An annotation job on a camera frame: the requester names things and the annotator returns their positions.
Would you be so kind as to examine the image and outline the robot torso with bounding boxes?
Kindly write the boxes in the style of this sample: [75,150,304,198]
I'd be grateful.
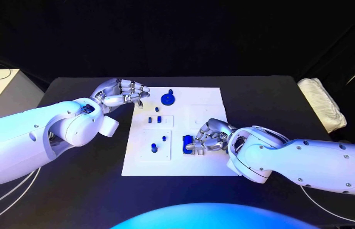
[108,202,321,229]

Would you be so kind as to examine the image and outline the blue gear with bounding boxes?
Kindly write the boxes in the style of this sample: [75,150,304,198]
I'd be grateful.
[160,89,176,106]

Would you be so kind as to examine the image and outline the white task board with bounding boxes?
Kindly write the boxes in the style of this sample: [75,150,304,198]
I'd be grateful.
[121,87,242,177]

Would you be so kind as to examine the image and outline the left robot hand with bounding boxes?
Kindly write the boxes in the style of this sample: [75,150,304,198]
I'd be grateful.
[89,78,151,115]

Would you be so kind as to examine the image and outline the white cable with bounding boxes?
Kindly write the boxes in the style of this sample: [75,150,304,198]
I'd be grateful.
[300,185,355,223]
[0,168,41,201]
[0,172,41,217]

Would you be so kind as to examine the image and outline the white cabinet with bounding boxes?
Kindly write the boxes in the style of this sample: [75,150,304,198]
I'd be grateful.
[0,68,44,118]

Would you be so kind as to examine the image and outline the long blue cylinder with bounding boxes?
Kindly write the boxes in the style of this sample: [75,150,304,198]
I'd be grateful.
[181,135,194,155]

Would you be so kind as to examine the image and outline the white folded cloth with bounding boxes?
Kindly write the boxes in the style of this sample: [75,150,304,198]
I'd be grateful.
[297,77,347,134]

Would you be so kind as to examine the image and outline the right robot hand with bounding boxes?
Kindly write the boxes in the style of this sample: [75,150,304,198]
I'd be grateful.
[184,118,238,152]

